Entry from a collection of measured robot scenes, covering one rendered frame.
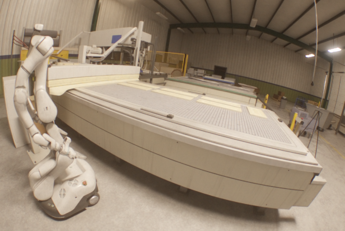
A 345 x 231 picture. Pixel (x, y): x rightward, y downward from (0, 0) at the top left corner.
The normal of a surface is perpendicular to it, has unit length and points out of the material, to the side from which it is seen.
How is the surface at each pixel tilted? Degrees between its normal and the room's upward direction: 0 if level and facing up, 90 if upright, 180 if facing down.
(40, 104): 91
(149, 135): 90
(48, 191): 90
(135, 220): 0
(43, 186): 90
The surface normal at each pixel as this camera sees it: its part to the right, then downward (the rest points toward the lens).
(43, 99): 0.83, 0.25
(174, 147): -0.39, 0.18
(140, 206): 0.14, -0.96
